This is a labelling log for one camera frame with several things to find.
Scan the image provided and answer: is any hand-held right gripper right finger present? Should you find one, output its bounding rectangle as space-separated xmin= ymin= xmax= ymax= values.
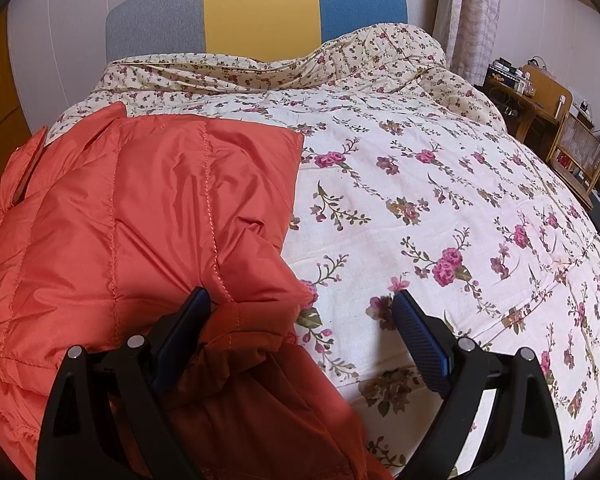
xmin=392 ymin=290 xmax=566 ymax=480

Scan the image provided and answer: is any wooden door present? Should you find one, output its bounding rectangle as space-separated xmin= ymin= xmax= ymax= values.
xmin=0 ymin=15 xmax=36 ymax=206

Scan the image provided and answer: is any orange quilted jacket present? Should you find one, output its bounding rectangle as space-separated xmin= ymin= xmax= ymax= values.
xmin=0 ymin=101 xmax=391 ymax=480

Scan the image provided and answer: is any wooden cane-back chair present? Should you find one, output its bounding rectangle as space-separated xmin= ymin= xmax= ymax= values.
xmin=545 ymin=110 xmax=600 ymax=211

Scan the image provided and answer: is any floral quilt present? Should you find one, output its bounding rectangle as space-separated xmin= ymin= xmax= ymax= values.
xmin=45 ymin=24 xmax=600 ymax=480

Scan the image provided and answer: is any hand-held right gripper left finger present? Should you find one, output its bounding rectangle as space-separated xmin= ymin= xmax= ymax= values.
xmin=36 ymin=286 xmax=213 ymax=480

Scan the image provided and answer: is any wooden desk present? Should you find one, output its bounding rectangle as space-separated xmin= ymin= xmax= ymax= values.
xmin=482 ymin=62 xmax=574 ymax=161

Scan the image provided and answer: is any long pink curtain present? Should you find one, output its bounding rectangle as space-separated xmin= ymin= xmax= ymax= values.
xmin=432 ymin=0 xmax=503 ymax=81

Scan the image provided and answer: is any grey yellow blue headboard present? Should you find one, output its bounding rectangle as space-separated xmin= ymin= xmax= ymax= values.
xmin=105 ymin=0 xmax=408 ymax=63

